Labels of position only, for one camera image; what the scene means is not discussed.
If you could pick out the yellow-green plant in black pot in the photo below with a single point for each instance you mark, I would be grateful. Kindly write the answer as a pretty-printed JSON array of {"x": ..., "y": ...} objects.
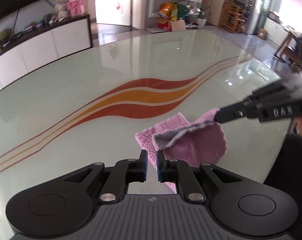
[{"x": 5, "y": 36}]

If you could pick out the person's black clothing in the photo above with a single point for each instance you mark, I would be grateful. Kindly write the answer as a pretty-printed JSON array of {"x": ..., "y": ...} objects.
[{"x": 288, "y": 192}]

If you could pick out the tall plant in white pot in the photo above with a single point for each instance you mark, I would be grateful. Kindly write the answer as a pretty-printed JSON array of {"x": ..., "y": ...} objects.
[{"x": 202, "y": 22}]

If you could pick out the stack of books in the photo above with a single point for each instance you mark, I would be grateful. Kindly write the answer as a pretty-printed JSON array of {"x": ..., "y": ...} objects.
[{"x": 29, "y": 27}]

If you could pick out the orange plastic bag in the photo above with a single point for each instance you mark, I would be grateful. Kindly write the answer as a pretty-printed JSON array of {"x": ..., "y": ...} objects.
[{"x": 166, "y": 9}]

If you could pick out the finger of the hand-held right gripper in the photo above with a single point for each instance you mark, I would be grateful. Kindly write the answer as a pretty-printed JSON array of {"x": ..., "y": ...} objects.
[
  {"x": 231, "y": 112},
  {"x": 268, "y": 91}
]

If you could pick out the pink door sticker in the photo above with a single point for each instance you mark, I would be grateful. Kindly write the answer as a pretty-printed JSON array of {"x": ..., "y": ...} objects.
[{"x": 119, "y": 7}]

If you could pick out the pink and grey towel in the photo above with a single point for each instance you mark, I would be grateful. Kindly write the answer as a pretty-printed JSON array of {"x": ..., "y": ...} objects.
[{"x": 196, "y": 145}]

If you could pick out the white door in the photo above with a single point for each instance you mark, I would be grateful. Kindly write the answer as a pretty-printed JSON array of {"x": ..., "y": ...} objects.
[{"x": 113, "y": 2}]

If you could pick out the white kitchen cabinet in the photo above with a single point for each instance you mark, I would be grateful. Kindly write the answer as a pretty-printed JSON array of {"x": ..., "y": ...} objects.
[{"x": 276, "y": 31}]

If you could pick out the small cardboard box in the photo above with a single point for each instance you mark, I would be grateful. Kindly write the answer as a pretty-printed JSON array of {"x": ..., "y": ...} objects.
[{"x": 262, "y": 33}]

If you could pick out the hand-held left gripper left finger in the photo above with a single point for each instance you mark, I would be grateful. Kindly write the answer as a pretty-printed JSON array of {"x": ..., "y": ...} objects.
[{"x": 144, "y": 166}]

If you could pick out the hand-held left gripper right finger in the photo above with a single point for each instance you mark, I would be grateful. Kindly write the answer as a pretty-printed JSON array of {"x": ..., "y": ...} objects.
[{"x": 159, "y": 166}]

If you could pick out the wrapped flower bouquet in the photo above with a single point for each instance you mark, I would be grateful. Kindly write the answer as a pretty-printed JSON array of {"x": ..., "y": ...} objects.
[{"x": 61, "y": 8}]

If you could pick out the white TV cabinet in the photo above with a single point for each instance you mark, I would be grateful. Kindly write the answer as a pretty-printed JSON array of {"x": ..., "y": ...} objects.
[{"x": 41, "y": 47}]

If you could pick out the brown wooden table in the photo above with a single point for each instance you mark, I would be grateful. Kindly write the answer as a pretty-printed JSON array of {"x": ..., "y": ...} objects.
[{"x": 288, "y": 50}]

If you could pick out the green plastic bag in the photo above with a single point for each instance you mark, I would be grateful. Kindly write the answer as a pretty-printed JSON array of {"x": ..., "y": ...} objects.
[{"x": 183, "y": 11}]

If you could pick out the wooden shelf unit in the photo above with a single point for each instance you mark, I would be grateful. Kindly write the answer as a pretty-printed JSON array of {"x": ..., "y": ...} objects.
[{"x": 237, "y": 10}]

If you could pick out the pink gift box with bow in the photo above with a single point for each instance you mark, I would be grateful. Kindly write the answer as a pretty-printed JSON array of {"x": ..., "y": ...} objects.
[{"x": 76, "y": 3}]

